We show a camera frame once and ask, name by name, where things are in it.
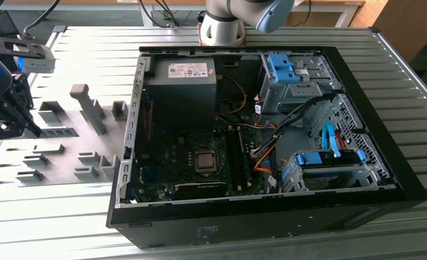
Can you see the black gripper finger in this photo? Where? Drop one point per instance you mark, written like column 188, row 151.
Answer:
column 4, row 131
column 20, row 108

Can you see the blue RAM stick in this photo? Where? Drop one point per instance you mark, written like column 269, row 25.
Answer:
column 60, row 132

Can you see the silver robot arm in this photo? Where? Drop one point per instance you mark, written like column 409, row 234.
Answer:
column 221, row 29

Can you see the black RAM slot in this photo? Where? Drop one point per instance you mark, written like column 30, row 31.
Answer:
column 234, row 159

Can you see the grey parts rack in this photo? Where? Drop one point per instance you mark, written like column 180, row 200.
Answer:
column 77, row 146

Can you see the grey power supply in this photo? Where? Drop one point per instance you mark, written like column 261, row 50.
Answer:
column 181, row 97

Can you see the green motherboard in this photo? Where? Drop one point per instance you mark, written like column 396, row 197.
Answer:
column 170, row 162

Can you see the white framed wooden desk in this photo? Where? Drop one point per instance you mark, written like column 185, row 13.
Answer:
column 146, row 15

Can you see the CPU socket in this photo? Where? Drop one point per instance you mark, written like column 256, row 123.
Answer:
column 208, row 149

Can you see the silver CPU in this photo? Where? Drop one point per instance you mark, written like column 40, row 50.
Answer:
column 206, row 160

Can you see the black graphics card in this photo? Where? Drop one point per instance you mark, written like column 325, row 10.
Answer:
column 201, row 189

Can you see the black PC case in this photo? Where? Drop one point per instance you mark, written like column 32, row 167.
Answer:
column 236, row 224

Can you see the blue plastic drive latch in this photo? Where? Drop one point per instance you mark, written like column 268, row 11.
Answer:
column 282, row 67

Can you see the silver drive cage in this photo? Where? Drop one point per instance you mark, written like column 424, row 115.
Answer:
column 300, row 92

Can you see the hard disk in blue carrier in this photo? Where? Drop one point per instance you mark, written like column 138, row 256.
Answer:
column 309, row 158

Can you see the silver disk bay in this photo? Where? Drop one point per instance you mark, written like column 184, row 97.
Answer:
column 344, row 176

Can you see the brown wooden cabinet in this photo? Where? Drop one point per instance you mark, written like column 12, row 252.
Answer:
column 409, row 24

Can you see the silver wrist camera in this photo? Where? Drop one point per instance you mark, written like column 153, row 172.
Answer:
column 38, row 65

